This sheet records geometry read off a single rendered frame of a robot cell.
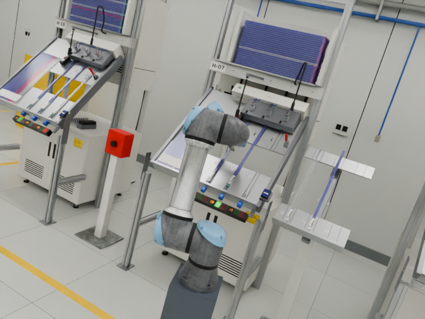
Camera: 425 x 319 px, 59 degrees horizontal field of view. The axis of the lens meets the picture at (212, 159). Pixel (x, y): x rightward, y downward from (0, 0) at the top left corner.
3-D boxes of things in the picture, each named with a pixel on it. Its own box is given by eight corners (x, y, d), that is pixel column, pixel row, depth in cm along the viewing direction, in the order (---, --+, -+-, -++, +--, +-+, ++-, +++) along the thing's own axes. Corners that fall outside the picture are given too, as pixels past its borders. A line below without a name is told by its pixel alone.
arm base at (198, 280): (213, 297, 135) (220, 274, 132) (173, 284, 136) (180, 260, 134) (219, 277, 149) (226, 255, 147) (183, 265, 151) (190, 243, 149)
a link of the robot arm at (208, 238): (218, 270, 134) (228, 237, 131) (182, 259, 135) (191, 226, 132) (221, 255, 146) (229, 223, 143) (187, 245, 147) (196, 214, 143)
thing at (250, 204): (255, 211, 197) (255, 204, 191) (154, 169, 222) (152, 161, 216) (257, 209, 197) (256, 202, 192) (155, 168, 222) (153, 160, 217)
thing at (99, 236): (100, 249, 249) (124, 138, 231) (74, 235, 258) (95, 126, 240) (123, 238, 270) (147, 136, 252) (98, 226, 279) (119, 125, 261)
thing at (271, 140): (284, 160, 216) (284, 154, 212) (188, 126, 241) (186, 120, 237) (305, 122, 233) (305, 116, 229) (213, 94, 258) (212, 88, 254)
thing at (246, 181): (257, 207, 195) (257, 204, 193) (154, 164, 220) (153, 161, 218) (271, 180, 205) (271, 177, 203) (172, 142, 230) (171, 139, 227)
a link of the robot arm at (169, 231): (186, 257, 133) (228, 111, 136) (147, 245, 133) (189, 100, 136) (190, 250, 145) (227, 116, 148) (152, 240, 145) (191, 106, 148)
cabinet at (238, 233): (242, 300, 236) (271, 211, 222) (153, 252, 263) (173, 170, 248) (271, 263, 295) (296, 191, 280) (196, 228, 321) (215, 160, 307)
